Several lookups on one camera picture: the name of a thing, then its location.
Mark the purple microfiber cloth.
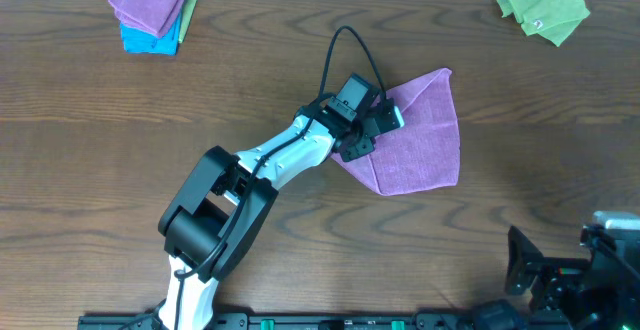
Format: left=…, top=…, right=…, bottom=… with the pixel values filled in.
left=332, top=68, right=460, bottom=196

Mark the crumpled green cloth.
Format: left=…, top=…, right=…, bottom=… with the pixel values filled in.
left=496, top=0, right=590, bottom=47

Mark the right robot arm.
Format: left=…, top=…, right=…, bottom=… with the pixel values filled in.
left=458, top=224, right=639, bottom=330

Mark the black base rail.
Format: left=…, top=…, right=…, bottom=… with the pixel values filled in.
left=76, top=313, right=530, bottom=330

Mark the folded blue cloth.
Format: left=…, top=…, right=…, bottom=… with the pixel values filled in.
left=120, top=15, right=182, bottom=56

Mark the folded green cloth in stack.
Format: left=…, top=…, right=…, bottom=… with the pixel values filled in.
left=178, top=0, right=198, bottom=43

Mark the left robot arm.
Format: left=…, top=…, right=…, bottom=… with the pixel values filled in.
left=151, top=74, right=404, bottom=329

